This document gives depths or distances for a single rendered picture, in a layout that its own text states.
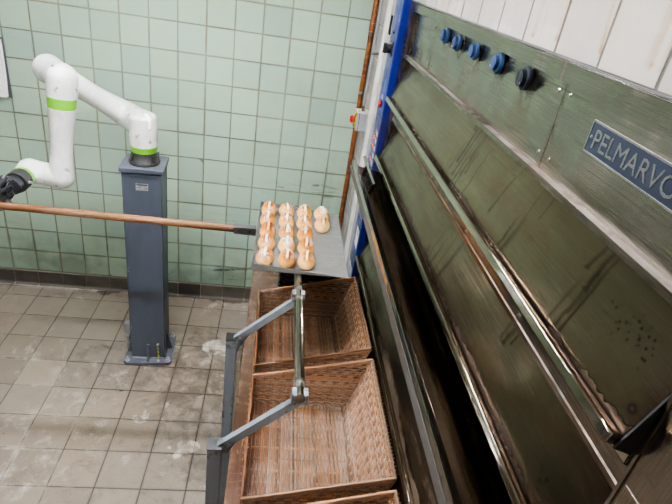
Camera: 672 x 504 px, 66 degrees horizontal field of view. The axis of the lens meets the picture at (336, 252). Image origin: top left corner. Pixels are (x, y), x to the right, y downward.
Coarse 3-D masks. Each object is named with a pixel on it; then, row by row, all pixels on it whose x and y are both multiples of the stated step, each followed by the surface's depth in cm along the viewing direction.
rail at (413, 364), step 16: (352, 160) 232; (368, 208) 188; (384, 256) 158; (384, 272) 150; (400, 304) 137; (400, 320) 130; (400, 336) 127; (416, 368) 115; (416, 384) 111; (432, 416) 103; (432, 432) 100; (432, 448) 98; (448, 464) 94; (448, 480) 91; (448, 496) 88
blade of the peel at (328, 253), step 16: (336, 224) 232; (256, 240) 208; (320, 240) 216; (336, 240) 219; (320, 256) 205; (336, 256) 207; (288, 272) 191; (304, 272) 192; (320, 272) 194; (336, 272) 196
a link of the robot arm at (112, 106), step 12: (36, 60) 218; (48, 60) 215; (60, 60) 225; (36, 72) 218; (84, 84) 233; (84, 96) 235; (96, 96) 238; (108, 96) 243; (96, 108) 243; (108, 108) 244; (120, 108) 248; (120, 120) 249
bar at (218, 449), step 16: (288, 304) 183; (240, 336) 189; (224, 368) 195; (304, 368) 149; (224, 384) 198; (304, 384) 143; (224, 400) 202; (288, 400) 143; (304, 400) 140; (224, 416) 207; (272, 416) 143; (224, 432) 211; (240, 432) 145; (208, 448) 146; (224, 448) 148; (208, 464) 150; (224, 464) 221; (208, 480) 153; (224, 480) 226; (208, 496) 156
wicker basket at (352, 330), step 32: (288, 288) 257; (320, 288) 260; (352, 288) 256; (256, 320) 237; (288, 320) 263; (320, 320) 266; (352, 320) 241; (256, 352) 217; (288, 352) 242; (320, 352) 245; (352, 352) 211
